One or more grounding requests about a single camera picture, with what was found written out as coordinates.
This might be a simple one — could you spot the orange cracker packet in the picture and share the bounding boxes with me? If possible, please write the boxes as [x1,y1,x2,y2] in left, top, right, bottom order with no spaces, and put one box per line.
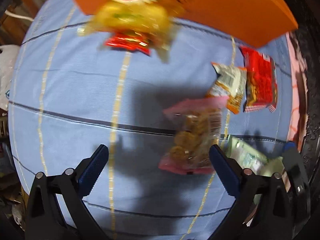
[206,62,247,114]

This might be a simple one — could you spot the yellow-green snack packet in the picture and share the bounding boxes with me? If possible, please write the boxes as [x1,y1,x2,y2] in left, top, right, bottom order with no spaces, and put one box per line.
[226,135,284,177]

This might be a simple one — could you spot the red checkered snack packet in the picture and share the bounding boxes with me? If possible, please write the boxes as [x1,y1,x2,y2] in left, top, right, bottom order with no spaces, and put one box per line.
[240,46,278,112]

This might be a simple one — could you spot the white cable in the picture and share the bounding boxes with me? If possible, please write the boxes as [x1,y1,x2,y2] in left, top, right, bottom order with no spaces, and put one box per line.
[4,10,34,23]

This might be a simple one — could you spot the dark carved wooden furniture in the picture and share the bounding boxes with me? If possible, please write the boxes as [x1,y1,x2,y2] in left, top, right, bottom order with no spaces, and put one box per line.
[285,0,319,239]

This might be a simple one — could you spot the pink biscuit packet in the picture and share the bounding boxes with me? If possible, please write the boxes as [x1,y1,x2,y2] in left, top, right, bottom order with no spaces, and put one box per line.
[158,96,229,175]

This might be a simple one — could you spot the blue checked tablecloth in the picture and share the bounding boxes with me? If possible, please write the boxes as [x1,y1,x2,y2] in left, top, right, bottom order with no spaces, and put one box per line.
[8,0,293,240]

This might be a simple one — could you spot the golden bun packet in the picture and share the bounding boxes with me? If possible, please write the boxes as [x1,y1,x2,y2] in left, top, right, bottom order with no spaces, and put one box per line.
[77,0,184,62]

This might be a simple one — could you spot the pink patterned cloth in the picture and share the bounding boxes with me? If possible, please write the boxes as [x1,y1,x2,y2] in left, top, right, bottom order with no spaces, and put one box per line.
[286,33,308,150]

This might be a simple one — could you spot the orange cardboard box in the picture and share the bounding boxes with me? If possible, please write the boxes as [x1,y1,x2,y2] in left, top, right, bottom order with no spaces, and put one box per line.
[75,0,298,48]

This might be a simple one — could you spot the white plastic bag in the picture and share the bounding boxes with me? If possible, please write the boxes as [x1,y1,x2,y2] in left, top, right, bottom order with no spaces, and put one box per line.
[0,44,20,111]

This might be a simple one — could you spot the small red biscuit packet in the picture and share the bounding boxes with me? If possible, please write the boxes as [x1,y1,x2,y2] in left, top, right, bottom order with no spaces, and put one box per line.
[104,33,150,56]

